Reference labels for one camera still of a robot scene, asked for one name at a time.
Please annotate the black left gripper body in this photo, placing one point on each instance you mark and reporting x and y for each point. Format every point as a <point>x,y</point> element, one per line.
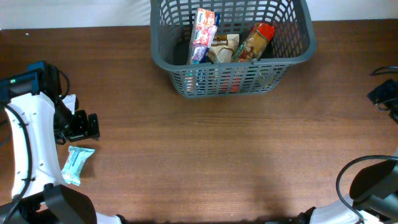
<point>64,119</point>

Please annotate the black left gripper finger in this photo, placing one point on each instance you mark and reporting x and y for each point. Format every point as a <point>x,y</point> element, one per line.
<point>93,131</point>
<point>79,125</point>

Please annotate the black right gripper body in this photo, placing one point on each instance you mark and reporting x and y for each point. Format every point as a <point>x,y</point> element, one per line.
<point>387,91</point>

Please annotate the teal snack packet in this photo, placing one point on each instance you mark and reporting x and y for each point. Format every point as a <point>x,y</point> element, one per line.
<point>74,164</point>

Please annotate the grey plastic lattice basket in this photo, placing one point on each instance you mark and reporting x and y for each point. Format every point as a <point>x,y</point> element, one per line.
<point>171,25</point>

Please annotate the red spaghetti packet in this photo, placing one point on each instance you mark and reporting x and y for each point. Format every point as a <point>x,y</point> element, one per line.
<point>250,50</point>

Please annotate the beige brown snack pouch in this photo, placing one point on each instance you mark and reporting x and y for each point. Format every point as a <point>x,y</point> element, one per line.
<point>223,48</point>

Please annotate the Kleenex tissue multipack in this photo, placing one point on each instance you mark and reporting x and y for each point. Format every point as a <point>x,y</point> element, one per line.
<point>204,29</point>

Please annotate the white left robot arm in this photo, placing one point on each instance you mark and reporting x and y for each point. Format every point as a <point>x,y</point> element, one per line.
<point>41,117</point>

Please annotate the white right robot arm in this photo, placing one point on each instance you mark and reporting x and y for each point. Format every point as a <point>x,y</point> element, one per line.
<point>372,196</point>

